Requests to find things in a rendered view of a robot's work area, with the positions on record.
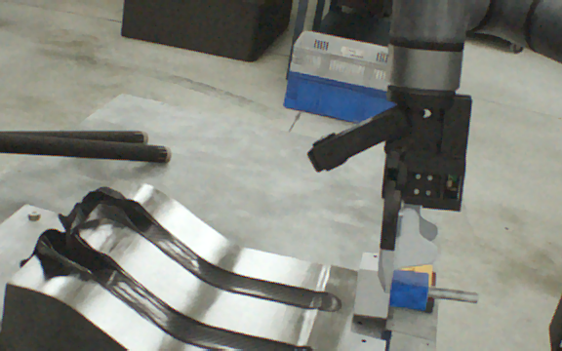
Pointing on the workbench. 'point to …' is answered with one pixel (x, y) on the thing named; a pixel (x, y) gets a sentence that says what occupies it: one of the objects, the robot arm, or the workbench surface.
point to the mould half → (138, 255)
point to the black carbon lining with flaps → (104, 268)
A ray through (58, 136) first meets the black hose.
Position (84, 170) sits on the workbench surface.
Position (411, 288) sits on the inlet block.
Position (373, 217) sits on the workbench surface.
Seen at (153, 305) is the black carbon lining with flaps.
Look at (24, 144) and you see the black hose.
